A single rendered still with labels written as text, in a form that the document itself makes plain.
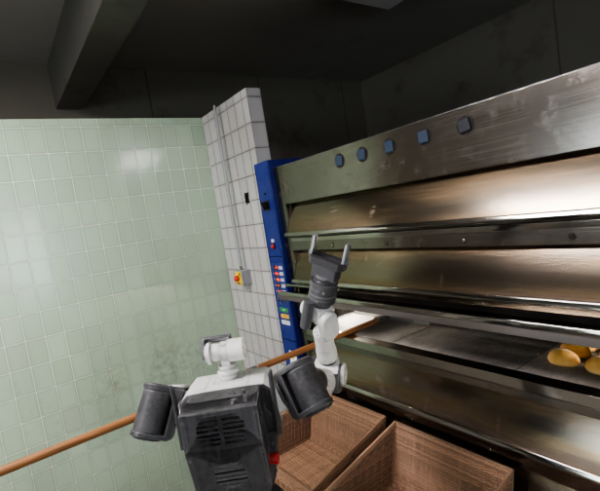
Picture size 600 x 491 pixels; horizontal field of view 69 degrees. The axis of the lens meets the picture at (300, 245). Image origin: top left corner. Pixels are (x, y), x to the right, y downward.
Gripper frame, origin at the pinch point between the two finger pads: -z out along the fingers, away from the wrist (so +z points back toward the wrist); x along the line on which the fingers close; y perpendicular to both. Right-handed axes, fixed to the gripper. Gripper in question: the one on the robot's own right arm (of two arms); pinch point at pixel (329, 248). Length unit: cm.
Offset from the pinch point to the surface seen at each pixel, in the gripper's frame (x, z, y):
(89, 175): 188, 28, 59
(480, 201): -35, -16, 40
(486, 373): -53, 43, 35
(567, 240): -61, -13, 28
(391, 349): -15, 60, 54
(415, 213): -13, -3, 50
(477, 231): -36, -6, 40
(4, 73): 327, -17, 93
